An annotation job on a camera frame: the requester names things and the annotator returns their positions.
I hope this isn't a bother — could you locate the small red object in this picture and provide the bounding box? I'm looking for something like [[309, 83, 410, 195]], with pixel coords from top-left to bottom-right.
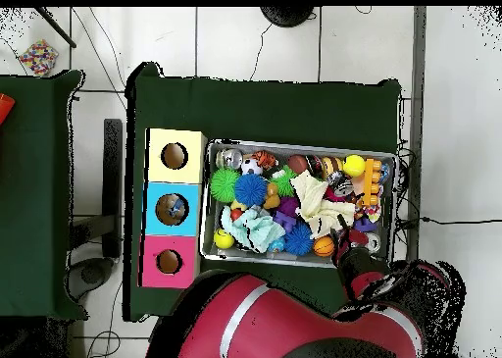
[[0, 93, 17, 127]]

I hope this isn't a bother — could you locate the grey metal strip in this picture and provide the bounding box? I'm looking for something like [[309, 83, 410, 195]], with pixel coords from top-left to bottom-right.
[[403, 6, 428, 261]]

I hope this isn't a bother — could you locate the crushed clear plastic bottle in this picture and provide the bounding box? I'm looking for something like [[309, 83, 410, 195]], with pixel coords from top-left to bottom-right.
[[166, 200, 186, 222]]

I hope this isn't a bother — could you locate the yellow tennis ball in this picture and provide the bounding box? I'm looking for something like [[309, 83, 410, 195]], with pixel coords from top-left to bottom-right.
[[342, 154, 367, 179]]

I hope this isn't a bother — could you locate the cream knitted cloth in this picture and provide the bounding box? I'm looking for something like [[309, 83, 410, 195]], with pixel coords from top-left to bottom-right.
[[291, 169, 357, 241]]

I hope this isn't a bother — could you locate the large blue spiky ball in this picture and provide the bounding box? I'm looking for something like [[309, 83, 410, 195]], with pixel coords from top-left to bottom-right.
[[234, 173, 269, 208]]

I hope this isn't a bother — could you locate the orange toy brick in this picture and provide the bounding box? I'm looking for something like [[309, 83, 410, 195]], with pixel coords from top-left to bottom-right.
[[362, 158, 385, 208]]

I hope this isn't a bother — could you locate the small orange basketball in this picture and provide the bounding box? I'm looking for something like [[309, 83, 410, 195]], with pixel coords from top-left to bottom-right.
[[313, 235, 336, 258]]

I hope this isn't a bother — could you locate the dark green side table cloth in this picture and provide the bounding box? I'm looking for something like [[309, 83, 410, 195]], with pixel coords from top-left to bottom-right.
[[0, 70, 86, 322]]

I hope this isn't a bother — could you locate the small soccer ball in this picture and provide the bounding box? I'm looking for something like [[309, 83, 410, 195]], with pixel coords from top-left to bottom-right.
[[240, 157, 264, 178]]

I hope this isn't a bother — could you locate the black rod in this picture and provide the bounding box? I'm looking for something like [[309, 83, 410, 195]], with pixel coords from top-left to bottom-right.
[[34, 7, 77, 49]]

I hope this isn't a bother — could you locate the green spiky ball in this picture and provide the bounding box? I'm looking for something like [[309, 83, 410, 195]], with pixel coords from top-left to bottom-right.
[[209, 168, 241, 204]]

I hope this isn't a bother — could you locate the yellow smiley ball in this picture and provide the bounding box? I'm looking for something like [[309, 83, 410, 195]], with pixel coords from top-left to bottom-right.
[[213, 229, 236, 250]]

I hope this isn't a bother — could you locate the wooden box with three holes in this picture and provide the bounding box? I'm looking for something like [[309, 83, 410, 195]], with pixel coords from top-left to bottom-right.
[[140, 128, 209, 290]]

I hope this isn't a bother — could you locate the mint green cloth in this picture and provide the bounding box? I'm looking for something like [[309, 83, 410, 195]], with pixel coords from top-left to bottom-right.
[[221, 206, 287, 254]]

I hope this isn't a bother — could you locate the black round base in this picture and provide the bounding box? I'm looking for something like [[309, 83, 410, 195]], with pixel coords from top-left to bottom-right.
[[260, 6, 315, 28]]

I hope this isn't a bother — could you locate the clear mesh bin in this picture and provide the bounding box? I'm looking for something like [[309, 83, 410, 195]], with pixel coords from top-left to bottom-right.
[[200, 137, 397, 273]]

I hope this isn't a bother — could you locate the green furry googly-eyed toy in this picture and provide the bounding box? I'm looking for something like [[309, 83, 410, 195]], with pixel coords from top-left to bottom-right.
[[270, 168, 298, 198]]

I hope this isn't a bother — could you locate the colourful patterned packet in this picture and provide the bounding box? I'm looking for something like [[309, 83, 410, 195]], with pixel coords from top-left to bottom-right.
[[17, 39, 60, 78]]

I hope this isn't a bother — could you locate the small blue spiky ball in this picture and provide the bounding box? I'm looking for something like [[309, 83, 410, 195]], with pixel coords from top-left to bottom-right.
[[281, 223, 315, 257]]

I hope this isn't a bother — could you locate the crushed silver can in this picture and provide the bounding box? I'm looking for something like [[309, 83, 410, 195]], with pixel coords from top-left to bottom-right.
[[367, 231, 383, 254]]

